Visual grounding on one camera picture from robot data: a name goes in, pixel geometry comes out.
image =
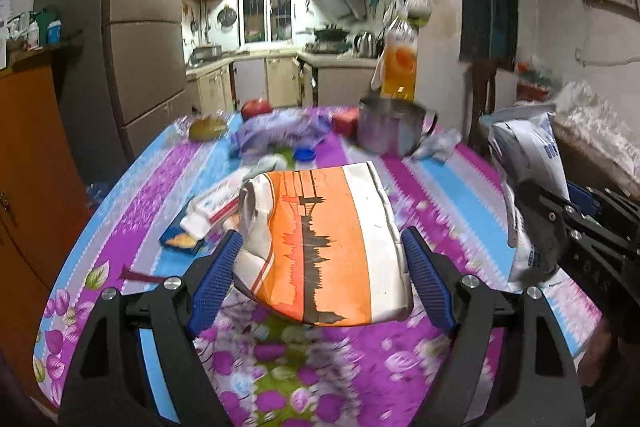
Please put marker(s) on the grey refrigerator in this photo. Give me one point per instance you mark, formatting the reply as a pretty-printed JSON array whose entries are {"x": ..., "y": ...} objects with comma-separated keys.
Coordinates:
[{"x": 126, "y": 81}]

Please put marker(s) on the orange juice bottle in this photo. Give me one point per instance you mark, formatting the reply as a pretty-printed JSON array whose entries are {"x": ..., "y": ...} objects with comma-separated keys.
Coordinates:
[{"x": 400, "y": 58}]

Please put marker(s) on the black wok on stove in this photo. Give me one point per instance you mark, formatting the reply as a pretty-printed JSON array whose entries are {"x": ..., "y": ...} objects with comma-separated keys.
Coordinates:
[{"x": 330, "y": 33}]

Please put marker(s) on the small red box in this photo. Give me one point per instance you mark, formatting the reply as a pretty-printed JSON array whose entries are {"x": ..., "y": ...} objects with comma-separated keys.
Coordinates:
[{"x": 345, "y": 121}]

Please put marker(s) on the white printed plastic bag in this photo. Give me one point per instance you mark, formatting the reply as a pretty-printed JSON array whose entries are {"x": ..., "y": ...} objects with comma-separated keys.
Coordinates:
[{"x": 523, "y": 148}]

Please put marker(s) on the orange wooden cabinet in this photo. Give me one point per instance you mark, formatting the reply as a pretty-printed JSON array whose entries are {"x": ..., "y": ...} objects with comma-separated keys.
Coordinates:
[{"x": 44, "y": 206}]

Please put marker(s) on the white work glove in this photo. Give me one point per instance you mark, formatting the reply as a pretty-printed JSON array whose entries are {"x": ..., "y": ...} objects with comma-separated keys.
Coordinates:
[{"x": 269, "y": 163}]

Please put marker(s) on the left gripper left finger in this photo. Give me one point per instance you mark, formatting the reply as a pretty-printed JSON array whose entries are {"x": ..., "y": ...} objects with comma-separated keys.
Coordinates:
[{"x": 107, "y": 383}]

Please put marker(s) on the kitchen window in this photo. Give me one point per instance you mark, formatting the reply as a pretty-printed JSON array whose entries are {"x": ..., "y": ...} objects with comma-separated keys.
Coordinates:
[{"x": 266, "y": 21}]

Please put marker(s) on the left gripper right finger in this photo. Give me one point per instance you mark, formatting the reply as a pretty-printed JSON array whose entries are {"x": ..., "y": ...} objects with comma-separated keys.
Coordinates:
[{"x": 508, "y": 363}]

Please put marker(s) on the dark wooden dining table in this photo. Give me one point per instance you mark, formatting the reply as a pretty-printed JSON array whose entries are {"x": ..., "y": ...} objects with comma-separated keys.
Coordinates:
[{"x": 579, "y": 166}]

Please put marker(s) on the floral purple tablecloth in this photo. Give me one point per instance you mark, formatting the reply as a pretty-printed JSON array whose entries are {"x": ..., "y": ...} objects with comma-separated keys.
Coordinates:
[{"x": 267, "y": 369}]

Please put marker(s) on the orange white paper bag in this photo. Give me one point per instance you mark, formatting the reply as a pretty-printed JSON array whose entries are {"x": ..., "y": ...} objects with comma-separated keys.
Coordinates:
[{"x": 321, "y": 247}]

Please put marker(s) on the steel pot with handle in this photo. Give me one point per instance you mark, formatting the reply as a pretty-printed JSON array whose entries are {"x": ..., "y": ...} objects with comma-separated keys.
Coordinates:
[{"x": 393, "y": 127}]

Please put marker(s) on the purple plastic bag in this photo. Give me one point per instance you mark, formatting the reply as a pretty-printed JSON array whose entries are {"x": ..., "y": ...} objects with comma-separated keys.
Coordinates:
[{"x": 292, "y": 128}]

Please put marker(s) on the steel electric kettle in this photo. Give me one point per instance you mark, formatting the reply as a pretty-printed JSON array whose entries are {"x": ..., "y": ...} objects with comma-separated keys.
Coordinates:
[{"x": 365, "y": 44}]

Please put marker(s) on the blue bottle cap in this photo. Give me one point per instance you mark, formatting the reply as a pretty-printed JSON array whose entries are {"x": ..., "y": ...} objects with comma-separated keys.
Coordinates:
[{"x": 304, "y": 154}]

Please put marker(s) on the white plastic sheet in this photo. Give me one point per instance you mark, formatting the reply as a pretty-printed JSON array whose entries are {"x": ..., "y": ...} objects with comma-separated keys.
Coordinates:
[{"x": 590, "y": 123}]

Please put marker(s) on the kitchen base cabinets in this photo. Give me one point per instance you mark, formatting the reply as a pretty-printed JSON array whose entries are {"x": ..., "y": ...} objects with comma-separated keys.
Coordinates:
[{"x": 283, "y": 77}]

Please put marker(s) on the green container on cabinet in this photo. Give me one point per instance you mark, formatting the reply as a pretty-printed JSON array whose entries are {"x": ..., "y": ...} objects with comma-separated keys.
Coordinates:
[{"x": 43, "y": 18}]

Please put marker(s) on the hanging white plastic bag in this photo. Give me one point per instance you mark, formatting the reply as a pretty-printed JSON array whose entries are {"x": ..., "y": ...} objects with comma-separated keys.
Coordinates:
[{"x": 419, "y": 12}]

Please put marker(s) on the wooden chair by window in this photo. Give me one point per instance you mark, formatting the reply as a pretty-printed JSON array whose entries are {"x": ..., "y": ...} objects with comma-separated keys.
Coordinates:
[{"x": 483, "y": 87}]

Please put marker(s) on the red apple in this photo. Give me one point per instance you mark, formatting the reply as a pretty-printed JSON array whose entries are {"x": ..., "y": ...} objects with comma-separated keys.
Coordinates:
[{"x": 255, "y": 107}]

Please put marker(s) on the white red medicine box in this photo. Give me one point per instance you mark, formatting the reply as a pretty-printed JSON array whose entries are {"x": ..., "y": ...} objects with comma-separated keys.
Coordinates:
[{"x": 206, "y": 210}]

